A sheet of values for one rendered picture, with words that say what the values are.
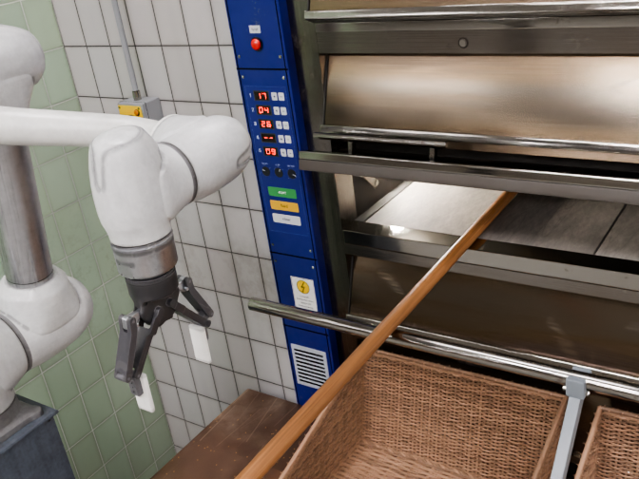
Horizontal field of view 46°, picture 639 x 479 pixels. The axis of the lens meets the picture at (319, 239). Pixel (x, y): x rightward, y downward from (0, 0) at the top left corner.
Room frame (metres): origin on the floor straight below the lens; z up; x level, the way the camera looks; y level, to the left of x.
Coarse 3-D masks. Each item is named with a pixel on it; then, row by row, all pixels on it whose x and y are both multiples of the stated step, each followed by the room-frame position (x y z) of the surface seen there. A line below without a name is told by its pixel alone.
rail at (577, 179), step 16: (320, 160) 1.60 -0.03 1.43; (336, 160) 1.57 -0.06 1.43; (352, 160) 1.55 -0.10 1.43; (368, 160) 1.53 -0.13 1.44; (384, 160) 1.50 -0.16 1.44; (400, 160) 1.48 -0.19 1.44; (416, 160) 1.47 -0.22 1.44; (496, 176) 1.35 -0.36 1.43; (512, 176) 1.33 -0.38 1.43; (528, 176) 1.32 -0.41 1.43; (544, 176) 1.30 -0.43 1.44; (560, 176) 1.28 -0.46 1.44; (576, 176) 1.26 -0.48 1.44; (592, 176) 1.25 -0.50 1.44; (608, 176) 1.24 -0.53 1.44
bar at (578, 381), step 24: (264, 312) 1.44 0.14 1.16; (288, 312) 1.40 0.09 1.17; (312, 312) 1.37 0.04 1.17; (408, 336) 1.23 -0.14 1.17; (480, 360) 1.14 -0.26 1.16; (504, 360) 1.11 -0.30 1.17; (528, 360) 1.10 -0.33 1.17; (576, 384) 1.02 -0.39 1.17; (600, 384) 1.01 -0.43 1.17; (624, 384) 1.00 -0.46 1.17; (576, 408) 1.01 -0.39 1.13
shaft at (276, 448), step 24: (504, 192) 1.76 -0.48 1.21; (480, 216) 1.65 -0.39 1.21; (432, 288) 1.38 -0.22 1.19; (408, 312) 1.29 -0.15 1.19; (384, 336) 1.21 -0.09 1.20; (360, 360) 1.14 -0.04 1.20; (336, 384) 1.07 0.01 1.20; (312, 408) 1.02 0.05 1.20; (288, 432) 0.96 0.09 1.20; (264, 456) 0.92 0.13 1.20
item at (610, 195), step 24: (312, 168) 1.61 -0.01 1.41; (336, 168) 1.57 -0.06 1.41; (360, 168) 1.53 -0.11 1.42; (384, 168) 1.50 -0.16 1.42; (528, 168) 1.44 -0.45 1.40; (552, 168) 1.44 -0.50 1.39; (576, 168) 1.43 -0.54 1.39; (528, 192) 1.31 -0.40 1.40; (552, 192) 1.28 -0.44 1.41; (576, 192) 1.26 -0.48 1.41; (600, 192) 1.23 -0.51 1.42; (624, 192) 1.21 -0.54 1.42
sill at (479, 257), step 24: (360, 240) 1.72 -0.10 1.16; (384, 240) 1.68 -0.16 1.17; (408, 240) 1.64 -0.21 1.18; (432, 240) 1.61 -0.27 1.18; (456, 240) 1.59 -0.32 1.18; (480, 240) 1.58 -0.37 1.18; (480, 264) 1.53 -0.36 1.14; (504, 264) 1.49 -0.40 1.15; (528, 264) 1.46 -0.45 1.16; (552, 264) 1.43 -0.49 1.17; (576, 264) 1.40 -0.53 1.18; (600, 264) 1.39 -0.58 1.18; (624, 264) 1.37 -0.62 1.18; (624, 288) 1.34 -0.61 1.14
